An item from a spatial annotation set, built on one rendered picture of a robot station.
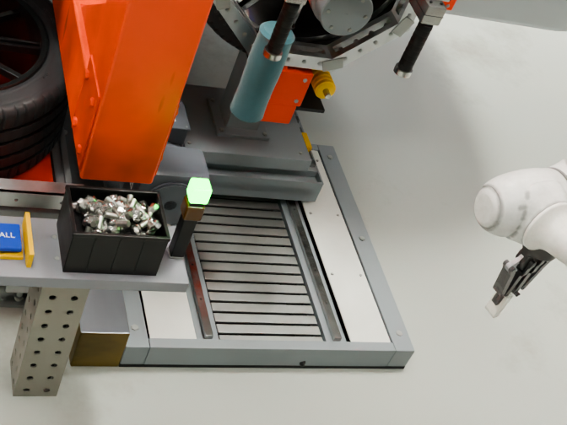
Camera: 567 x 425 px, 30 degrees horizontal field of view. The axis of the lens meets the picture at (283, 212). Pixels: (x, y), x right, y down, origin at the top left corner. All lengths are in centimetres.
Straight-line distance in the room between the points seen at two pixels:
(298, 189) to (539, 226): 139
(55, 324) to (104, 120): 47
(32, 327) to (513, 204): 109
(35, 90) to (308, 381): 101
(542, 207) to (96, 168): 96
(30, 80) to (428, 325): 133
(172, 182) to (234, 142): 50
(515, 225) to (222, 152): 133
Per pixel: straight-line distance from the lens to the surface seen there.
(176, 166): 258
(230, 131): 303
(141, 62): 210
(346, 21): 252
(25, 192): 242
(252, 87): 260
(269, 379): 275
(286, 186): 307
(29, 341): 239
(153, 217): 225
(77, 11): 250
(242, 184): 302
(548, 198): 181
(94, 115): 219
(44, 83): 254
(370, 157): 358
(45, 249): 223
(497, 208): 179
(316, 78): 285
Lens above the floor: 204
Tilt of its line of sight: 39 degrees down
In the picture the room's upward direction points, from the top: 25 degrees clockwise
